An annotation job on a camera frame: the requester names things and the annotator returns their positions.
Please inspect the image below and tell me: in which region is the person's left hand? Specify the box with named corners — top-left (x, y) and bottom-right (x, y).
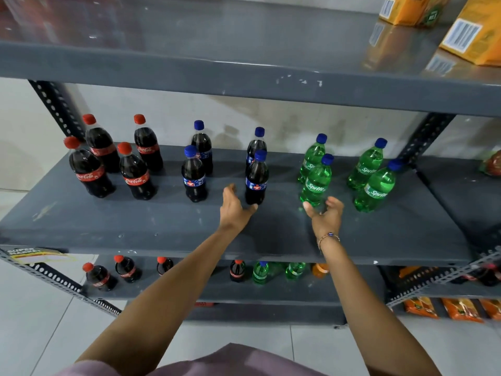
top-left (219, 183), bottom-right (259, 234)

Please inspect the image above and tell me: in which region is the person's right hand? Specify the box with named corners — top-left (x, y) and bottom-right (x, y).
top-left (303, 196), bottom-right (345, 242)

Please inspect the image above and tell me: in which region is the person's left forearm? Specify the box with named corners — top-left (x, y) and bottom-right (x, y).
top-left (76, 225), bottom-right (251, 368)

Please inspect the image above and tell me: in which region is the person's right forearm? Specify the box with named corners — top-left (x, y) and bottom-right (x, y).
top-left (319, 236), bottom-right (443, 376)

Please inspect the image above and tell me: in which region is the green soda bottle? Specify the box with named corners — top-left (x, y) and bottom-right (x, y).
top-left (285, 262), bottom-right (307, 280)
top-left (297, 133), bottom-right (328, 184)
top-left (252, 261), bottom-right (271, 285)
top-left (354, 159), bottom-right (404, 213)
top-left (347, 138), bottom-right (388, 191)
top-left (299, 153), bottom-right (335, 208)

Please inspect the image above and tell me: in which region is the blue cap cola bottle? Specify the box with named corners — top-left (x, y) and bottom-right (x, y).
top-left (181, 145), bottom-right (208, 203)
top-left (245, 149), bottom-right (269, 206)
top-left (190, 120), bottom-right (214, 176)
top-left (246, 127), bottom-right (267, 166)

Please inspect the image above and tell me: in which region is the orange snack packet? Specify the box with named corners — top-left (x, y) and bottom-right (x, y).
top-left (442, 298), bottom-right (485, 323)
top-left (403, 297), bottom-right (439, 319)
top-left (479, 298), bottom-right (501, 321)

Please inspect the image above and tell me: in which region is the grey side shelf rack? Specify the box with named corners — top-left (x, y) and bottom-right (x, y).
top-left (385, 154), bottom-right (501, 310)

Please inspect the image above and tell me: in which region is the person's pink clothing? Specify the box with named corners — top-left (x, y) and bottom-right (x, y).
top-left (55, 342), bottom-right (326, 376)

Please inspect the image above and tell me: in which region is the grey metal shelf rack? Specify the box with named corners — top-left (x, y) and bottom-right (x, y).
top-left (0, 0), bottom-right (501, 326)

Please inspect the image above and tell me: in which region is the red orange packet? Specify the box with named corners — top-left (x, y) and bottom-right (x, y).
top-left (481, 150), bottom-right (501, 177)

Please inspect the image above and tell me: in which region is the dark cola bottle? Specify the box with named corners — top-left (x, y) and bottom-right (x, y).
top-left (475, 264), bottom-right (501, 287)

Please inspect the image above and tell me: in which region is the yellow shelf label sticker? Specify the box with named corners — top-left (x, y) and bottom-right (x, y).
top-left (6, 248), bottom-right (69, 265)

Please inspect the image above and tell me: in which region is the orange juice carton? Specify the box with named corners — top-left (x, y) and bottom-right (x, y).
top-left (379, 0), bottom-right (451, 27)
top-left (439, 0), bottom-right (501, 67)

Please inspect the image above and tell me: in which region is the beaded bracelet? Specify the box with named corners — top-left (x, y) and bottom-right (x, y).
top-left (317, 232), bottom-right (341, 253)

